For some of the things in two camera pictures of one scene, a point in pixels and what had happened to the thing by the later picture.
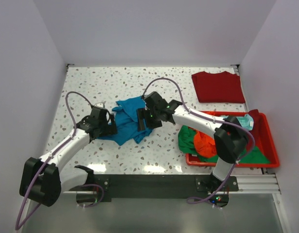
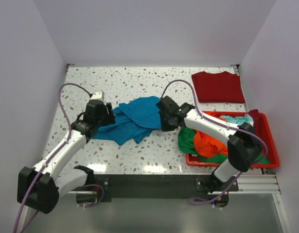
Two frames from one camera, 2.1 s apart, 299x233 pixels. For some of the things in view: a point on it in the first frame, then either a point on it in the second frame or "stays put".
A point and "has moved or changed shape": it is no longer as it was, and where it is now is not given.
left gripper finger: [108, 129] -> [110, 121]
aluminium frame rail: [257, 184] stays put
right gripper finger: [153, 123] -> [174, 124]
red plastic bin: [265, 142] stays put
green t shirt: [185, 137] stays put
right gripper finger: [141, 121] -> [165, 124]
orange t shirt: [204, 143] stays put
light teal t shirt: [246, 121] stays put
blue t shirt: [126, 111] has moved or changed shape
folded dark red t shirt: [222, 88] stays put
